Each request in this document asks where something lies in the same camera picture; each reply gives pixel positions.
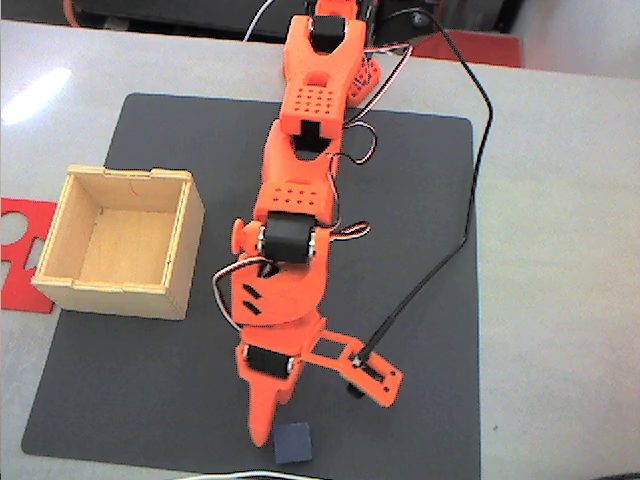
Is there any blue cube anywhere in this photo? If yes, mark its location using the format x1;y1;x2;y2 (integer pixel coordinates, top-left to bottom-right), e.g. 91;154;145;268
273;422;314;465

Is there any wooden box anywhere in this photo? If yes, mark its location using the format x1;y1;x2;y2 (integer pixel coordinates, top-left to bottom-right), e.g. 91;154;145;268
30;164;205;322

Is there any dark grey mat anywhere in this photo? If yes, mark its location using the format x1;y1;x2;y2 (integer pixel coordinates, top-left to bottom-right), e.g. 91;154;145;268
20;92;482;480

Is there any red cutout sheet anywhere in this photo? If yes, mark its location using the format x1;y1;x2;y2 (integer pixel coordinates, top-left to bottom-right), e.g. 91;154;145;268
0;196;57;315

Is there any black clamp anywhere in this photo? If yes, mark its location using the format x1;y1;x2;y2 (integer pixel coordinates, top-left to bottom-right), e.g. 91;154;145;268
374;4;444;47

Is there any red flat sheet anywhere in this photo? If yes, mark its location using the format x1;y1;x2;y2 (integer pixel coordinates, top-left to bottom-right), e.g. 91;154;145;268
407;28;525;70

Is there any thin white cable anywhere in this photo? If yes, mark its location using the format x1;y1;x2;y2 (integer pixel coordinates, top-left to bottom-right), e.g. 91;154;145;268
174;468;326;480

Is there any red white black servo wire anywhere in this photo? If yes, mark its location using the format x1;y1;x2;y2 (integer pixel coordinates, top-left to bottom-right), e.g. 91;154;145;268
211;260;266;332
344;43;415;126
325;121;377;229
332;221;372;242

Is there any orange camera mount bracket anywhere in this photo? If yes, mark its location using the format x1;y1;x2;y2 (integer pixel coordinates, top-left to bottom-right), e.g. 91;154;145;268
298;327;404;409

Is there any black camera cable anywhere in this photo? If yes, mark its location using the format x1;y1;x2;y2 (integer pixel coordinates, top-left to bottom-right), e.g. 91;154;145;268
355;7;496;364

